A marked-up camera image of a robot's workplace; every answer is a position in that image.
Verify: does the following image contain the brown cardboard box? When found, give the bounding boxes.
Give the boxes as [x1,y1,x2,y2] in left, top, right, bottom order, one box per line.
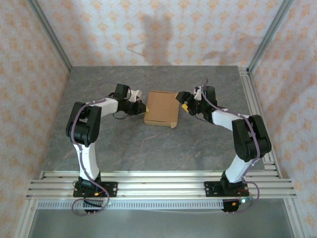
[143,90,180,129]

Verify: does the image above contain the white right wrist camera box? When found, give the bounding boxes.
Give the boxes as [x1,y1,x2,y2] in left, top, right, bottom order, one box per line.
[193,86,204,100]

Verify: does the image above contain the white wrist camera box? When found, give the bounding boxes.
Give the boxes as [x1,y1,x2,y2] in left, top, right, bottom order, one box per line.
[128,89,144,102]
[193,86,204,100]

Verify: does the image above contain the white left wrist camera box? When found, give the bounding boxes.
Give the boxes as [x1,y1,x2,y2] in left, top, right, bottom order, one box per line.
[128,89,144,102]

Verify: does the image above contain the aluminium side rail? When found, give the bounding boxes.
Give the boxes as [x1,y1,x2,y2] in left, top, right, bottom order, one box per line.
[238,66,283,178]

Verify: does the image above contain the aluminium cross rail frame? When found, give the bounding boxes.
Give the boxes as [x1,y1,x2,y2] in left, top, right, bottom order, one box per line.
[26,170,298,200]

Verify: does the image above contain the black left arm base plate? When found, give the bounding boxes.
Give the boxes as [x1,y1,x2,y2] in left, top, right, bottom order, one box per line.
[73,181,118,198]

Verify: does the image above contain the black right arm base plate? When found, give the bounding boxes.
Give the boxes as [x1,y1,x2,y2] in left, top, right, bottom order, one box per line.
[204,180,249,198]

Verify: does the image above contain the aluminium corner post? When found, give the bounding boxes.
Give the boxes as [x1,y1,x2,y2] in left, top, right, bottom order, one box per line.
[247,0,295,74]
[27,0,73,73]

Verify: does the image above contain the slotted grey cable duct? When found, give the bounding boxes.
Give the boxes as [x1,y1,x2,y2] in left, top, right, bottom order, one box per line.
[37,199,225,210]

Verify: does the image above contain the black controller board with wires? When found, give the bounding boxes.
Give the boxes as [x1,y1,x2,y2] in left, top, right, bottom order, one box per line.
[221,189,254,214]
[83,190,110,214]

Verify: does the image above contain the aluminium frame leg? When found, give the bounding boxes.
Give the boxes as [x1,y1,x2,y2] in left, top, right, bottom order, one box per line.
[12,198,38,238]
[283,198,311,238]

